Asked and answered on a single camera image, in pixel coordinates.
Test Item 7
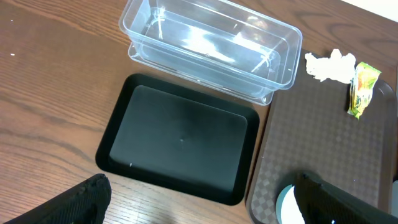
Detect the brown plastic serving tray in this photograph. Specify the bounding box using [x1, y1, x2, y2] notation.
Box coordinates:
[246, 58, 397, 223]

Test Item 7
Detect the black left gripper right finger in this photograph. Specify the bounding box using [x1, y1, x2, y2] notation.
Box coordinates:
[294, 173, 397, 224]

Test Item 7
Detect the yellow snack wrapper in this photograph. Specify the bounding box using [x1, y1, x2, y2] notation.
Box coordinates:
[348, 62, 381, 119]

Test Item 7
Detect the crumpled white tissue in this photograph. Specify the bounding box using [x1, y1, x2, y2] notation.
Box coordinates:
[304, 49, 356, 84]

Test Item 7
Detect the black waste tray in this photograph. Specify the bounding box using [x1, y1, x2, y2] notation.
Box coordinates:
[95, 74, 259, 206]

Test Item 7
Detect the clear plastic bin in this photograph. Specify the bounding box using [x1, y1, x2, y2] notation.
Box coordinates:
[119, 0, 303, 106]

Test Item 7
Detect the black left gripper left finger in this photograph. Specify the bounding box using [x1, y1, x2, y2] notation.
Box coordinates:
[6, 174, 111, 224]

